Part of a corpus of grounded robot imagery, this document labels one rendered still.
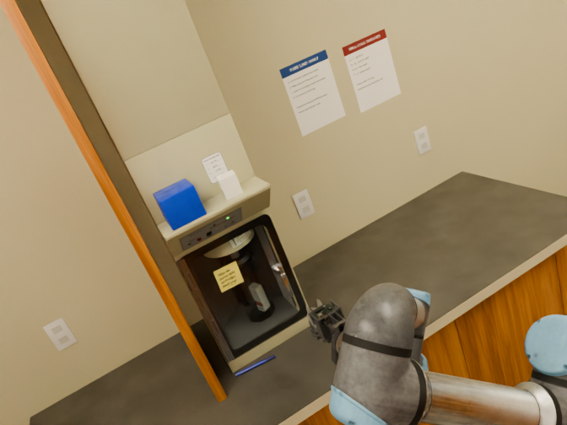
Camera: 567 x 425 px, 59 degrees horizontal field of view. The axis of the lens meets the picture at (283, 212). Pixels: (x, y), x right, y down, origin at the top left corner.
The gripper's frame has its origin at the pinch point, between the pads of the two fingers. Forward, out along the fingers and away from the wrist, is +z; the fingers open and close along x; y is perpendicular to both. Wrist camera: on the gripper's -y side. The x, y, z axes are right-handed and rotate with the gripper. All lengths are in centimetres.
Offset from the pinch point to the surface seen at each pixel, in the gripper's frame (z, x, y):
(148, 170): 23, 22, 51
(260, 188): 11.6, -2.5, 36.3
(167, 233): 13.2, 25.2, 36.4
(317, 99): 65, -52, 39
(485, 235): 14, -75, -20
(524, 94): 65, -157, -2
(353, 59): 65, -73, 47
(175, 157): 23, 13, 52
